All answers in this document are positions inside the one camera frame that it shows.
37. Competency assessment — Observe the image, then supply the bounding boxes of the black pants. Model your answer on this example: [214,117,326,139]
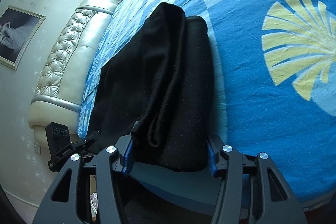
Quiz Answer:
[88,2,214,172]

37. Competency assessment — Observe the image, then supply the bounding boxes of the cream tufted leather headboard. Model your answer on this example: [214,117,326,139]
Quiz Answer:
[29,0,117,147]

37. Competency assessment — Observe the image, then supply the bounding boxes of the blue patterned bed sheet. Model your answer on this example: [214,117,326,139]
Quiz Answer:
[77,0,335,211]

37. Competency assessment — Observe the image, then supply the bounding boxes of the framed wall picture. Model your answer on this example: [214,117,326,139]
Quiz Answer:
[1,5,46,71]

